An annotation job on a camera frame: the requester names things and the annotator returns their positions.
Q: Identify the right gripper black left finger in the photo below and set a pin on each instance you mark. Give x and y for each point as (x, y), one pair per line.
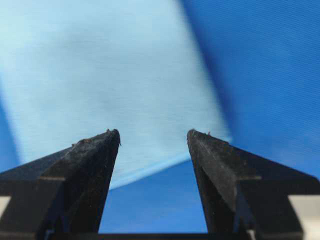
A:
(60, 196)

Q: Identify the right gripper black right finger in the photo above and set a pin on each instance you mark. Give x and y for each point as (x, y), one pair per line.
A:
(247, 197)

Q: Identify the light blue towel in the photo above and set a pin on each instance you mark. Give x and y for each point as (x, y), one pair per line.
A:
(72, 69)

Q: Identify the blue table cloth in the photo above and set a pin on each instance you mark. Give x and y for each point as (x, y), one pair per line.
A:
(263, 60)

